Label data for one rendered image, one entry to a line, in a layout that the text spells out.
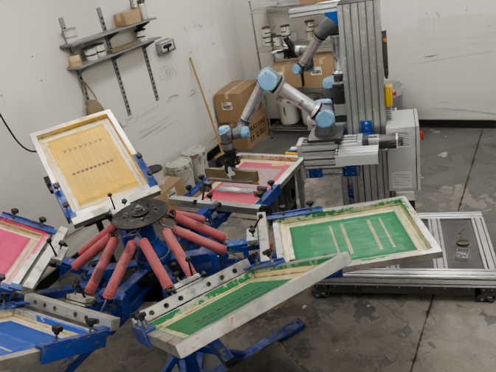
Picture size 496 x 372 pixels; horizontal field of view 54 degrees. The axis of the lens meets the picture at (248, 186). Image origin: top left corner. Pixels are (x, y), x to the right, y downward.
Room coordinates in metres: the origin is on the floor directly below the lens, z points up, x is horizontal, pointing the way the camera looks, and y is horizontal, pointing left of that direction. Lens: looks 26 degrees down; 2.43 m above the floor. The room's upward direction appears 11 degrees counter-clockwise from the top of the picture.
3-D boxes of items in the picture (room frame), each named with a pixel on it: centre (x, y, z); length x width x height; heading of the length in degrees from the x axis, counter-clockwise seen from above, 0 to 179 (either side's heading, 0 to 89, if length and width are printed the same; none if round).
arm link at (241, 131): (2.96, -0.02, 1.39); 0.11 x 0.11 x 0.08; 80
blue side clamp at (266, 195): (2.77, -0.11, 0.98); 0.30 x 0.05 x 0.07; 146
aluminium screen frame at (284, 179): (3.13, -0.01, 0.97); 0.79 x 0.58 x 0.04; 146
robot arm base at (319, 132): (2.98, -0.57, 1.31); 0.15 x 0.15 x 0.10
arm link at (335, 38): (3.54, -0.83, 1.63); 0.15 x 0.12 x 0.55; 135
